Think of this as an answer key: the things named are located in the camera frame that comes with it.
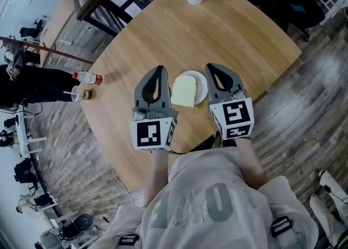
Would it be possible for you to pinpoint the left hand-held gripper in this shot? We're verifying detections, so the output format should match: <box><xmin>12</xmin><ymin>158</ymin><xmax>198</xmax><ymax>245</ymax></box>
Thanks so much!
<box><xmin>129</xmin><ymin>65</ymin><xmax>179</xmax><ymax>152</ymax></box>

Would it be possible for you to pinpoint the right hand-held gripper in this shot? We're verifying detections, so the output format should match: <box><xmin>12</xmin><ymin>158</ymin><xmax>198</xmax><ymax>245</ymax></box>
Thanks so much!
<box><xmin>204</xmin><ymin>63</ymin><xmax>255</xmax><ymax>141</ymax></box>

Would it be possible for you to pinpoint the white round plate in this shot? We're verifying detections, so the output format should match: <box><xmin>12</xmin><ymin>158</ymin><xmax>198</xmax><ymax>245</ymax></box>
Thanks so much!
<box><xmin>173</xmin><ymin>70</ymin><xmax>209</xmax><ymax>106</ymax></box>

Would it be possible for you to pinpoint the sliced bread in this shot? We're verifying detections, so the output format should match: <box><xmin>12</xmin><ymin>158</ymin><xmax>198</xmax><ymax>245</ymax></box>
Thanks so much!
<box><xmin>170</xmin><ymin>74</ymin><xmax>198</xmax><ymax>108</ymax></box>

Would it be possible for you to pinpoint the person's left forearm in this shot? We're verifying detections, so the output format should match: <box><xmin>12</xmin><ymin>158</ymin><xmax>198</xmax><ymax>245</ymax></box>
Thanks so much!
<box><xmin>144</xmin><ymin>148</ymin><xmax>171</xmax><ymax>208</ymax></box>

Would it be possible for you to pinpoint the person's right forearm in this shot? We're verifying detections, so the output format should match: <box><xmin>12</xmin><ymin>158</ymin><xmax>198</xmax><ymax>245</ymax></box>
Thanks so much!
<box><xmin>234</xmin><ymin>137</ymin><xmax>269</xmax><ymax>191</ymax></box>

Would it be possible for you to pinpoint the clear plastic bottle red label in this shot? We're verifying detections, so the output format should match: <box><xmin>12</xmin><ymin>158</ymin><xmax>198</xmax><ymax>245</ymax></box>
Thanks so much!
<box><xmin>72</xmin><ymin>71</ymin><xmax>104</xmax><ymax>86</ymax></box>

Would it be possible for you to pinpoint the clear plastic cup with straw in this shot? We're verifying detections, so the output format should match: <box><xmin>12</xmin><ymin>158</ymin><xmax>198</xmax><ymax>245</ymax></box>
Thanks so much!
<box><xmin>63</xmin><ymin>84</ymin><xmax>94</xmax><ymax>103</ymax></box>

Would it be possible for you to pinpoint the black office chair with jacket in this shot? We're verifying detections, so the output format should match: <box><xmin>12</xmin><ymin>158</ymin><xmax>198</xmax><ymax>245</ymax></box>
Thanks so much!
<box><xmin>259</xmin><ymin>0</ymin><xmax>327</xmax><ymax>42</ymax></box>

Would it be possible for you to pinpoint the brown wooden coat rack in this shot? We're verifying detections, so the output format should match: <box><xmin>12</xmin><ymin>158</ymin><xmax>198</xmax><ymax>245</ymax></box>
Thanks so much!
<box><xmin>0</xmin><ymin>35</ymin><xmax>95</xmax><ymax>66</ymax></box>

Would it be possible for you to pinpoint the long wooden table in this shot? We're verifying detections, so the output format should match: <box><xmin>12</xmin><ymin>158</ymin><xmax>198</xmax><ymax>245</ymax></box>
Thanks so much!
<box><xmin>40</xmin><ymin>0</ymin><xmax>77</xmax><ymax>63</ymax></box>

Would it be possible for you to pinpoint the person's beige printed shirt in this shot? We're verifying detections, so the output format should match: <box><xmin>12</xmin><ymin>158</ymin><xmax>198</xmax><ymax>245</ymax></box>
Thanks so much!
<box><xmin>94</xmin><ymin>144</ymin><xmax>319</xmax><ymax>249</ymax></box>

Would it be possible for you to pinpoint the white desk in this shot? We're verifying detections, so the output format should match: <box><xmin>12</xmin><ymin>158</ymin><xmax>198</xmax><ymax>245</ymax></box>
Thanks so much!
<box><xmin>14</xmin><ymin>111</ymin><xmax>49</xmax><ymax>159</ymax></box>

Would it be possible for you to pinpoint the silver fisheye camera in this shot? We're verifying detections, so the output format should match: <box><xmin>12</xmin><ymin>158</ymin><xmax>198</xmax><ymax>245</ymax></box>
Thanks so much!
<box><xmin>231</xmin><ymin>89</ymin><xmax>248</xmax><ymax>102</ymax></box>
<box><xmin>132</xmin><ymin>108</ymin><xmax>164</xmax><ymax>122</ymax></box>

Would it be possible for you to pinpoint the white floor cable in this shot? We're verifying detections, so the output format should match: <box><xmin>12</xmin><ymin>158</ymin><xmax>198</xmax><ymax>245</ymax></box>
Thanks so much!
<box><xmin>112</xmin><ymin>167</ymin><xmax>135</xmax><ymax>206</ymax></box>

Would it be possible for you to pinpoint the black strap buckle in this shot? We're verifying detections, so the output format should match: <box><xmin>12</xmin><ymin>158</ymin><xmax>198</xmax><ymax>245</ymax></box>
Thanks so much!
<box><xmin>117</xmin><ymin>233</ymin><xmax>140</xmax><ymax>248</ymax></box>
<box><xmin>271</xmin><ymin>216</ymin><xmax>294</xmax><ymax>238</ymax></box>

